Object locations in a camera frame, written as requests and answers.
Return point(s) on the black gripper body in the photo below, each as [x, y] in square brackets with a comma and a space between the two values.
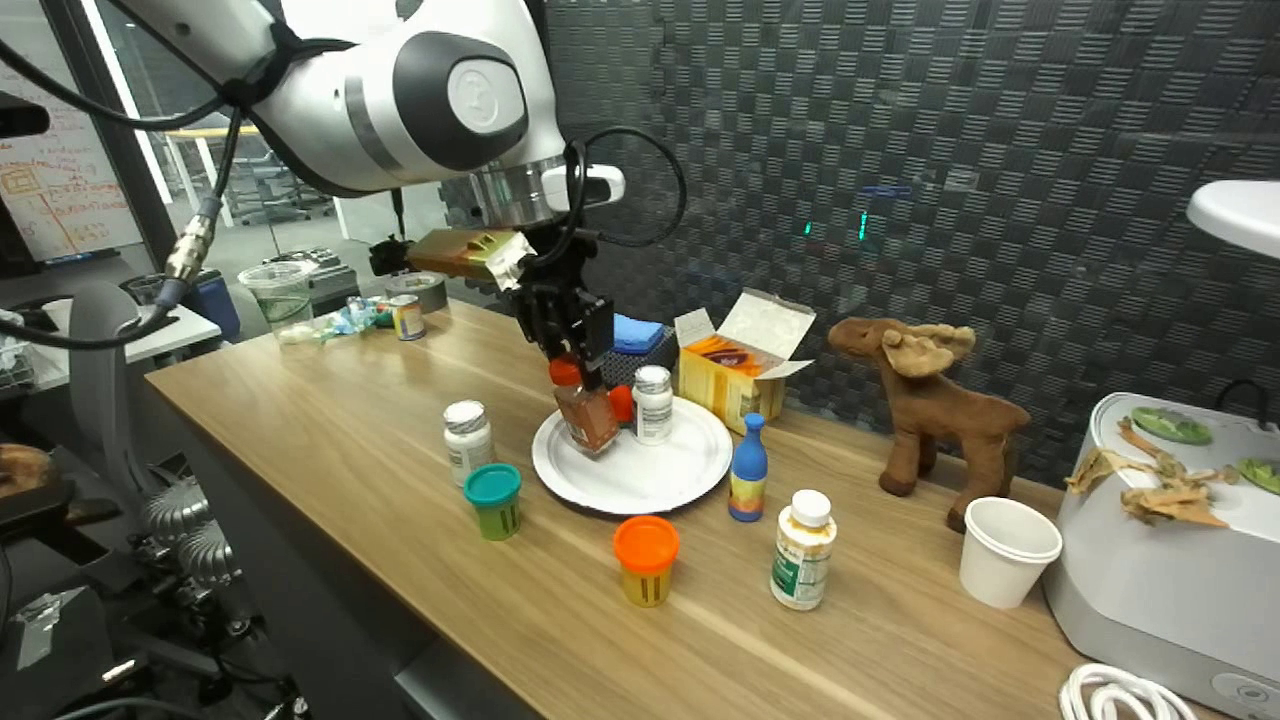
[563, 295]

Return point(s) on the orange-lid spice bottle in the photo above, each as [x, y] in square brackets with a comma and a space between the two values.
[591, 423]

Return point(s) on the white pill bottle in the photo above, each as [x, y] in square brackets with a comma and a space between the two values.
[464, 432]
[654, 402]

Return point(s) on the teal-lid dough container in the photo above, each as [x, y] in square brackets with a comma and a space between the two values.
[492, 499]

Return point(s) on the orange-lid dough container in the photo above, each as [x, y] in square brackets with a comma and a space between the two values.
[649, 554]

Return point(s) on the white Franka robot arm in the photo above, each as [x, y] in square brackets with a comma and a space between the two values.
[401, 95]

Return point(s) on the white paper plate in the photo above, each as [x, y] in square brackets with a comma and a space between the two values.
[654, 473]

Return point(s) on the blue sponge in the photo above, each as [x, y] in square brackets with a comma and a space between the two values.
[641, 335]

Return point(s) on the yellow open cardboard box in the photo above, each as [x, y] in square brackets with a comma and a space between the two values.
[722, 382]

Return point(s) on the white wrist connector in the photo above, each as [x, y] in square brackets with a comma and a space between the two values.
[600, 180]

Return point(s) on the metal bowl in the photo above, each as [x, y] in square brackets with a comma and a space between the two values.
[420, 286]

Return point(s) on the small labelled jar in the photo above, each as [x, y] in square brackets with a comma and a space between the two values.
[410, 321]

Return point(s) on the blue toy bowling pin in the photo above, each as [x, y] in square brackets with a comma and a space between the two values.
[748, 465]

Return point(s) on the black desk gadget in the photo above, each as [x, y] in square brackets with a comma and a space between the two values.
[388, 252]

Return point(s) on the clear plastic wrappers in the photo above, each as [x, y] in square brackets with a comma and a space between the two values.
[343, 321]

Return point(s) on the green-label white supplement bottle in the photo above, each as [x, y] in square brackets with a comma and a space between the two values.
[802, 554]

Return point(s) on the white bucket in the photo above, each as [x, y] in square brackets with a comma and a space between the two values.
[280, 295]

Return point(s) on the brown moose plush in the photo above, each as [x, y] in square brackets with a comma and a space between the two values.
[947, 414]

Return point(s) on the blue bin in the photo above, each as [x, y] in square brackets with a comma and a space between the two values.
[213, 306]

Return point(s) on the white side desk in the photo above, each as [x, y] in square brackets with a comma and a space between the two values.
[162, 341]

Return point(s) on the white paper cup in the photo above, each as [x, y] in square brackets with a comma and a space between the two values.
[1007, 554]

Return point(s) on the dried brown plant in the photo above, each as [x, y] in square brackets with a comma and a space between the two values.
[1174, 503]

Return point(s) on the white hydroponic planter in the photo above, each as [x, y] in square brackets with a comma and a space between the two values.
[1162, 585]

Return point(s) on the white planter lamp head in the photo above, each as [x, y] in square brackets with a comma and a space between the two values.
[1240, 216]

